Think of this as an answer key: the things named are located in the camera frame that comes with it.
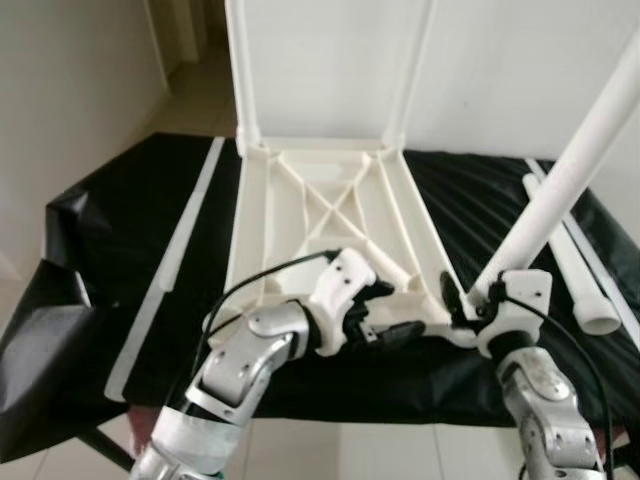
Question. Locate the pink rounded object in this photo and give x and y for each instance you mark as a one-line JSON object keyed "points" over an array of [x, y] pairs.
{"points": [[140, 428]]}

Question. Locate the black table cloth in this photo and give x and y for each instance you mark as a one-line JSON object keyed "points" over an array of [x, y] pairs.
{"points": [[90, 270]]}

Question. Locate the white plastic table top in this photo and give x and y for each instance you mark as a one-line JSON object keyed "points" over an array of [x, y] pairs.
{"points": [[300, 200]]}

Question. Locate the black table frame leg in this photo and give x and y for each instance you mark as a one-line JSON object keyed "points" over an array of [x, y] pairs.
{"points": [[105, 448]]}

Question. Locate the white plastic table leg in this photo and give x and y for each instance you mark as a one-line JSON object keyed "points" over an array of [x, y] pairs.
{"points": [[243, 70], [412, 70], [580, 270], [570, 170]]}

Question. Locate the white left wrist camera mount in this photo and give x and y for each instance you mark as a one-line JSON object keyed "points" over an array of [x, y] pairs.
{"points": [[340, 295]]}

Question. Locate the pink fabric item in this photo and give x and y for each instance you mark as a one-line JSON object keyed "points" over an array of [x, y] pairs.
{"points": [[610, 438]]}

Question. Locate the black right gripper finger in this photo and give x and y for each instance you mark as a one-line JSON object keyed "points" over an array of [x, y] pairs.
{"points": [[455, 300]]}

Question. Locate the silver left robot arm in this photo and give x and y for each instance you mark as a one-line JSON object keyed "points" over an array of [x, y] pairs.
{"points": [[240, 365]]}

